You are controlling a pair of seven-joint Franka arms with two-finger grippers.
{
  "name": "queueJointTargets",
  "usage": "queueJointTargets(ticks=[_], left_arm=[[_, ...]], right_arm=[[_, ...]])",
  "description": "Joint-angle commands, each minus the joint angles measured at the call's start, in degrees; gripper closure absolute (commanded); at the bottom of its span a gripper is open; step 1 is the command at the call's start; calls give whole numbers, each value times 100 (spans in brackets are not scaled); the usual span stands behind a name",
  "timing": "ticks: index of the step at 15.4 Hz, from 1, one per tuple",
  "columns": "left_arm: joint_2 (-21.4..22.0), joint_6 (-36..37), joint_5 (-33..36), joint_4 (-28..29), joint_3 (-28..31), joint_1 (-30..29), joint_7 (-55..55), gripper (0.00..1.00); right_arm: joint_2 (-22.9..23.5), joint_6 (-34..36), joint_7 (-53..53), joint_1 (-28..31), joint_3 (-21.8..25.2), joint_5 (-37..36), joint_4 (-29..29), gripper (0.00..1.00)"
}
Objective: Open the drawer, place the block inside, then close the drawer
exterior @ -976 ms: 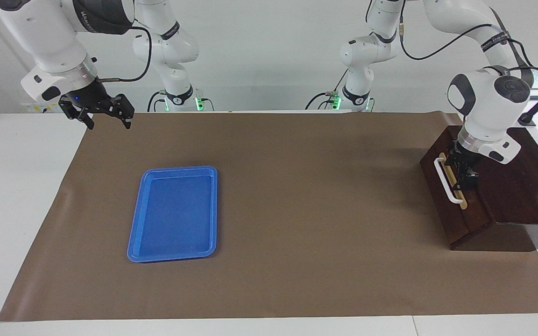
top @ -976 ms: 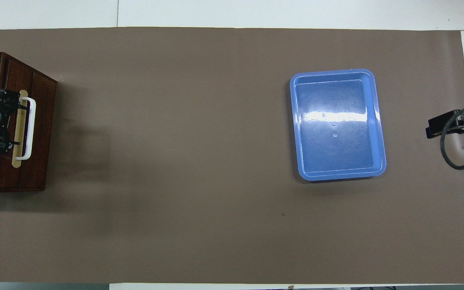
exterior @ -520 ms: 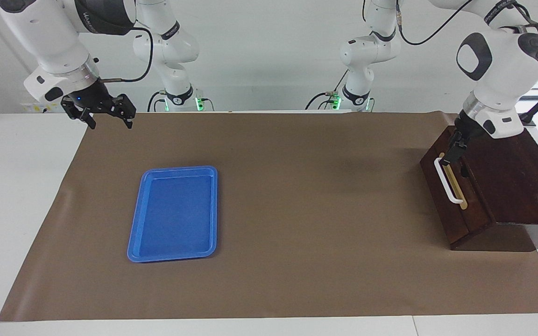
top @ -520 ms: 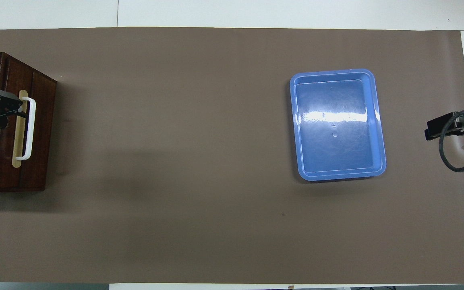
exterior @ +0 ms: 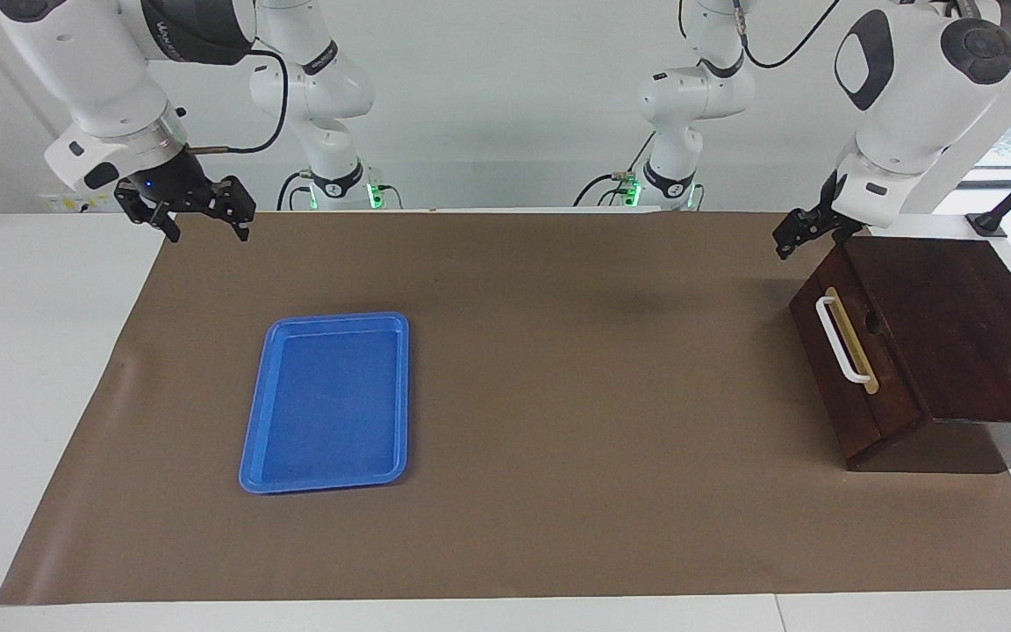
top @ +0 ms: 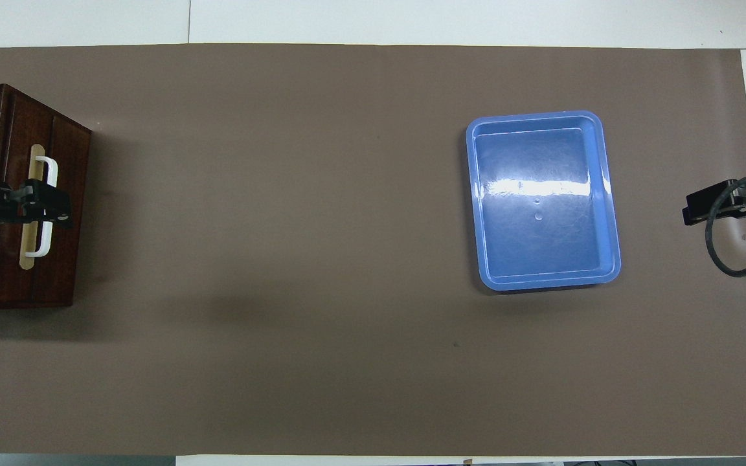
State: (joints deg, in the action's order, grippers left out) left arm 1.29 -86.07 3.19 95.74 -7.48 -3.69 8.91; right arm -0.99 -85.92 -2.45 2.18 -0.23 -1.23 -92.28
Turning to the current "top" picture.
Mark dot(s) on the brown table mat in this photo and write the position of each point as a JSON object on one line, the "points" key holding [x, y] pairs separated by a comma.
{"points": [[282, 259]]}

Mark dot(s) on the wooden drawer with dark front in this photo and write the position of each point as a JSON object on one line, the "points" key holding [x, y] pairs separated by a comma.
{"points": [[72, 194]]}

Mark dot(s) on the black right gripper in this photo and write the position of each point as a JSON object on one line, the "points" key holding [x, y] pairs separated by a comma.
{"points": [[716, 197]]}

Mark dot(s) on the blue plastic tray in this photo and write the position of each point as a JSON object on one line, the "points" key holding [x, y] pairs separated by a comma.
{"points": [[541, 246]]}

